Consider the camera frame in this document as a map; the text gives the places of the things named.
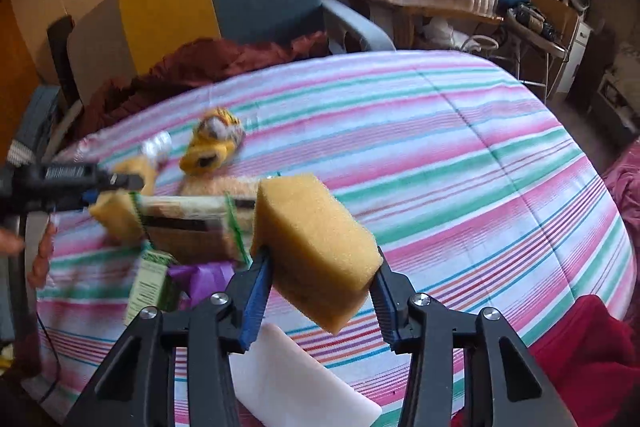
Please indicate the purple bag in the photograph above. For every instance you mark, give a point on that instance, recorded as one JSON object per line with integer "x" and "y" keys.
{"x": 196, "y": 283}

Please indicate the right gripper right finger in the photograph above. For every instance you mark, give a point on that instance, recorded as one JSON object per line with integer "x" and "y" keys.
{"x": 503, "y": 384}

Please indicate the striped pink green bedsheet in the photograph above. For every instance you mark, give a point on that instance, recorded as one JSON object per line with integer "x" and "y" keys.
{"x": 471, "y": 186}

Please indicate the green olive carton box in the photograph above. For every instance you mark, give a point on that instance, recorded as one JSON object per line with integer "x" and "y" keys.
{"x": 152, "y": 285}

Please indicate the white side cabinet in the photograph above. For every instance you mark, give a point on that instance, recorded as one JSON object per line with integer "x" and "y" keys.
{"x": 577, "y": 51}

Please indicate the wooden desk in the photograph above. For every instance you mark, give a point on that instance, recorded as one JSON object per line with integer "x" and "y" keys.
{"x": 404, "y": 11}

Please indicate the green cracker packet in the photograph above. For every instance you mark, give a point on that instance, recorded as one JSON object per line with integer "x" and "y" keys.
{"x": 198, "y": 229}

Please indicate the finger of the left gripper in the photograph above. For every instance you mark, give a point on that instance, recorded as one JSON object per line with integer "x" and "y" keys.
{"x": 68, "y": 202}
{"x": 113, "y": 181}

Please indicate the white foam block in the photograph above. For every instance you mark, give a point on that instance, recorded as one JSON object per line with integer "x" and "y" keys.
{"x": 281, "y": 385}

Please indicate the white plaster head figurine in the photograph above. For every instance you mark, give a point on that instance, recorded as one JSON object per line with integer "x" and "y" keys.
{"x": 157, "y": 149}

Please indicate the maroon crumpled blanket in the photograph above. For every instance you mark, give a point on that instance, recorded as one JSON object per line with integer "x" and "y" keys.
{"x": 196, "y": 64}

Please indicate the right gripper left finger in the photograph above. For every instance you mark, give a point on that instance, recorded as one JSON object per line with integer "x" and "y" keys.
{"x": 135, "y": 383}

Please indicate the yellow sponge block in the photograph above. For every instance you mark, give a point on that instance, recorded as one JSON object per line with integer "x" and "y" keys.
{"x": 115, "y": 212}
{"x": 323, "y": 259}

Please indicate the orange wooden wardrobe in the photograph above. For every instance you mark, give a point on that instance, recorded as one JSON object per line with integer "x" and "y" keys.
{"x": 18, "y": 76}

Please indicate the red cloth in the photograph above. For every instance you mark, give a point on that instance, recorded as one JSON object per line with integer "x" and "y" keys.
{"x": 592, "y": 360}

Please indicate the yellow plush toy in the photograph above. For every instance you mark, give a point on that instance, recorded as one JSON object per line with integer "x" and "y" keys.
{"x": 215, "y": 140}

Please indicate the grey yellow blue headboard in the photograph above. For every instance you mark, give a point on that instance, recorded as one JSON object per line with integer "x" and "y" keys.
{"x": 125, "y": 38}

